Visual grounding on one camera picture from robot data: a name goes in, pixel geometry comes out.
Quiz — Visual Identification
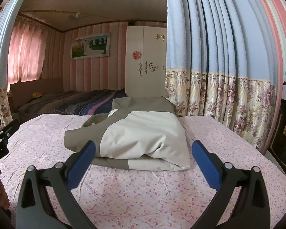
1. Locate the white wardrobe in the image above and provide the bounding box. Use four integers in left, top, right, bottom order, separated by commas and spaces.
125, 26, 167, 97

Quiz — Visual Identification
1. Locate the pink floral bed sheet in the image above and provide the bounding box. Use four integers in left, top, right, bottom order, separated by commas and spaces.
0, 114, 286, 228

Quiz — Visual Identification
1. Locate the dark framed cabinet right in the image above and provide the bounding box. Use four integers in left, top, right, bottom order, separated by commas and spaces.
267, 82, 286, 176

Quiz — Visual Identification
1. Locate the pink window curtain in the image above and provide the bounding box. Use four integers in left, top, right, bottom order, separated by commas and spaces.
7, 19, 48, 90

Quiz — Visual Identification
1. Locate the blue floral curtain right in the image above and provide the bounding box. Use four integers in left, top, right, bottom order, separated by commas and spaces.
165, 0, 278, 152

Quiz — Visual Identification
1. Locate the framed wedding picture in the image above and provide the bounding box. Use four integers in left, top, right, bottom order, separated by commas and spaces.
70, 33, 110, 60

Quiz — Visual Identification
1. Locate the yellow toy on bed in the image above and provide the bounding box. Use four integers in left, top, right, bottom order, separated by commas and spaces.
32, 92, 42, 99

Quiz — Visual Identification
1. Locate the grey and white jacket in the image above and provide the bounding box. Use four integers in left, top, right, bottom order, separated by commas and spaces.
64, 97, 190, 171

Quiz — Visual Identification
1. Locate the ceiling fan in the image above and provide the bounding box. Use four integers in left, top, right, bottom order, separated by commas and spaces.
67, 12, 88, 21

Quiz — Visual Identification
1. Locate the brown bed headboard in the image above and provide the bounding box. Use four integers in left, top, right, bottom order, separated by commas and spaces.
10, 78, 64, 110

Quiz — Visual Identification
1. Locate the far bed striped blanket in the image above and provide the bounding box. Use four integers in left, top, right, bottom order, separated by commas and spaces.
18, 89, 126, 116

